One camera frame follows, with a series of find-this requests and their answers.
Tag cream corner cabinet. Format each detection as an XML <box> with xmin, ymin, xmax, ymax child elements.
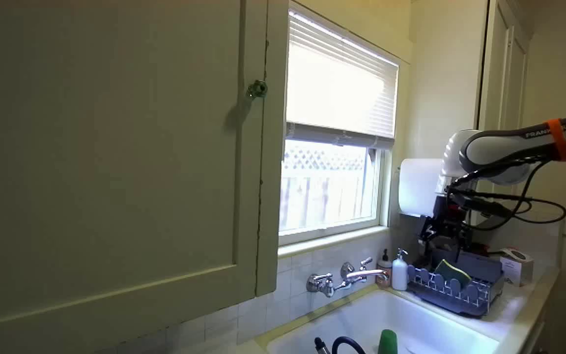
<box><xmin>475</xmin><ymin>0</ymin><xmax>534</xmax><ymax>133</ymax></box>

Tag white framed window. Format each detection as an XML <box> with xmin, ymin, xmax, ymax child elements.
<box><xmin>276</xmin><ymin>1</ymin><xmax>408</xmax><ymax>249</ymax></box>

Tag white paper towel roll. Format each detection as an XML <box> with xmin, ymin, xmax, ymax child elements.
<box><xmin>396</xmin><ymin>157</ymin><xmax>449</xmax><ymax>217</ymax></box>

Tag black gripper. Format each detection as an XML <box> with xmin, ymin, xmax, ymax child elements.
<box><xmin>418</xmin><ymin>190</ymin><xmax>479</xmax><ymax>263</ymax></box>

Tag green bottle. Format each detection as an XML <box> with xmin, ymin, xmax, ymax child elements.
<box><xmin>377</xmin><ymin>328</ymin><xmax>400</xmax><ymax>354</ymax></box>

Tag chrome wall faucet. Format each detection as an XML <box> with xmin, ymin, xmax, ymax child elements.
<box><xmin>304</xmin><ymin>255</ymin><xmax>392</xmax><ymax>298</ymax></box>

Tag grey dish rack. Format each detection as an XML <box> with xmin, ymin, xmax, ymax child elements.
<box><xmin>404</xmin><ymin>247</ymin><xmax>506</xmax><ymax>320</ymax></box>

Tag orange cable strap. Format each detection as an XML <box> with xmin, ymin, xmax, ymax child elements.
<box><xmin>546</xmin><ymin>115</ymin><xmax>566</xmax><ymax>162</ymax></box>

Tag green cabinet knob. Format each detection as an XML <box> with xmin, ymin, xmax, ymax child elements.
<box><xmin>245</xmin><ymin>78</ymin><xmax>268</xmax><ymax>101</ymax></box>

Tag green yellow sponge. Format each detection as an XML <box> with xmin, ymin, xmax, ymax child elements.
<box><xmin>433</xmin><ymin>257</ymin><xmax>473</xmax><ymax>290</ymax></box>

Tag white window blind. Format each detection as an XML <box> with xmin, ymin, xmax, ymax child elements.
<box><xmin>284</xmin><ymin>7</ymin><xmax>400</xmax><ymax>149</ymax></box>

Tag white soap dispenser bottle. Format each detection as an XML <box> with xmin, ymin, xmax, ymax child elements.
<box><xmin>388</xmin><ymin>245</ymin><xmax>410</xmax><ymax>292</ymax></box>

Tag small white box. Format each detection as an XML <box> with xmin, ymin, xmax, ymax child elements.
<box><xmin>496</xmin><ymin>245</ymin><xmax>536</xmax><ymax>286</ymax></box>

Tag white kitchen sink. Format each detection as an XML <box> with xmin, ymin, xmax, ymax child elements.
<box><xmin>263</xmin><ymin>284</ymin><xmax>502</xmax><ymax>354</ymax></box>

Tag black curved hose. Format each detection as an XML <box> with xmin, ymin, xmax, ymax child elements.
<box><xmin>312</xmin><ymin>334</ymin><xmax>367</xmax><ymax>354</ymax></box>

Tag white cabinet door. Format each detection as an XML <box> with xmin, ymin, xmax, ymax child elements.
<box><xmin>0</xmin><ymin>0</ymin><xmax>290</xmax><ymax>337</ymax></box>

